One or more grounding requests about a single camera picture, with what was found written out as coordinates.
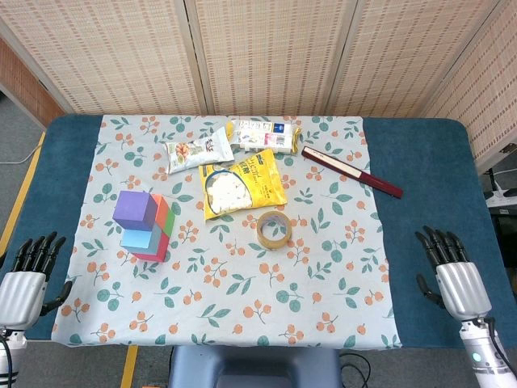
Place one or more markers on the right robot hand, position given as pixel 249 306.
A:
pixel 462 289

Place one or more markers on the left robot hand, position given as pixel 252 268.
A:
pixel 22 297

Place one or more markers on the light blue foam cube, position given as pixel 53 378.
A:
pixel 135 240

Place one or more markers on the purple foam cube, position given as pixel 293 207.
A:
pixel 132 208

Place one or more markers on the orange foam cube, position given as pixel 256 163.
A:
pixel 161 210

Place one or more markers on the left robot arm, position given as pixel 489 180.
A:
pixel 10 355

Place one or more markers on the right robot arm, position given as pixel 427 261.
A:
pixel 484 355

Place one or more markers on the white power strip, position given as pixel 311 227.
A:
pixel 501 198

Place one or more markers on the yellow floor tape strip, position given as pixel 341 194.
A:
pixel 129 368
pixel 20 198

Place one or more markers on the teal table cover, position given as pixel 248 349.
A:
pixel 424 182

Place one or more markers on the pink foam cube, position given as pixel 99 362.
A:
pixel 159 250

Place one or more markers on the dark red folded fan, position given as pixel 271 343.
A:
pixel 351 171

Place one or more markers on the green foam cube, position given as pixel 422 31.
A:
pixel 170 224

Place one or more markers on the yellowish packing tape roll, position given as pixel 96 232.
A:
pixel 274 245

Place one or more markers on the floral print tablecloth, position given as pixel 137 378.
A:
pixel 242 291

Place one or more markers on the grey-blue chair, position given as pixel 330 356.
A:
pixel 254 368

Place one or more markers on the silver nut snack bag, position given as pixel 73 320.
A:
pixel 194 151

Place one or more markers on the yellow marshmallow bag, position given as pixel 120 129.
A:
pixel 246 186

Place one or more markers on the white snack package yellow ends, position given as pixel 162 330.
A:
pixel 262 135

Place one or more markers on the woven bamboo folding screen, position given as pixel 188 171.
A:
pixel 262 52

